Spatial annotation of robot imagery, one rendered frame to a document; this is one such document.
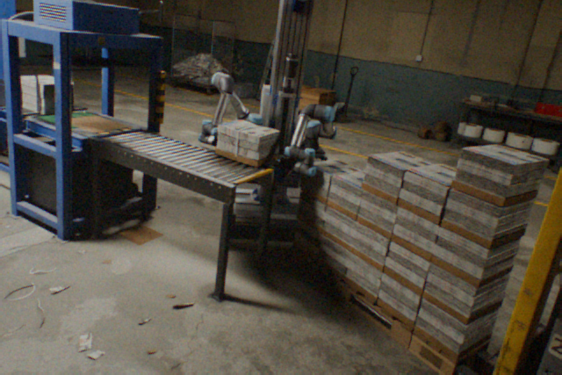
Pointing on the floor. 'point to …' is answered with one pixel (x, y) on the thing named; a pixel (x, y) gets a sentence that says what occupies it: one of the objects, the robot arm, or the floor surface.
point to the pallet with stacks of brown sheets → (315, 97)
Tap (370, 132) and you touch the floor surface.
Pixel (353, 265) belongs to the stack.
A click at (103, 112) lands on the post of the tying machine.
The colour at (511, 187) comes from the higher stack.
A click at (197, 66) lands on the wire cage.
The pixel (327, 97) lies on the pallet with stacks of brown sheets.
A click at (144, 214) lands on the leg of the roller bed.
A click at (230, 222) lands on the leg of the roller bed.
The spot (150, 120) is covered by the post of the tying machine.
